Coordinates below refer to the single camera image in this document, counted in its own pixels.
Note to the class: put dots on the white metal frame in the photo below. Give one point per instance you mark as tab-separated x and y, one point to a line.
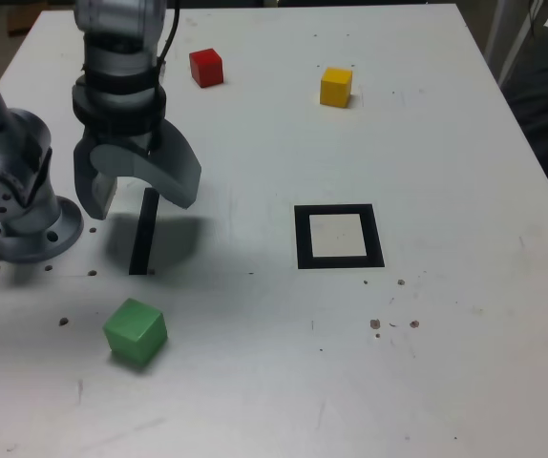
508	38

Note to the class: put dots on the green cube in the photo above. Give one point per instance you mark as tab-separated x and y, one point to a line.
133	331

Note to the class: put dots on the black tape square outline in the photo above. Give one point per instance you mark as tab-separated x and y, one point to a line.
302	238

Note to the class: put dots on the red cube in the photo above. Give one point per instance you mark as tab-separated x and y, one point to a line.
205	69

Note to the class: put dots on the yellow cube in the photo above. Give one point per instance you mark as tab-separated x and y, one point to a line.
335	88

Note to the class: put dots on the black tape strip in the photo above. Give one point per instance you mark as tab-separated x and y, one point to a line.
142	238

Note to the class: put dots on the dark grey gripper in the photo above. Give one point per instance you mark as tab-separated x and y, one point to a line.
142	142

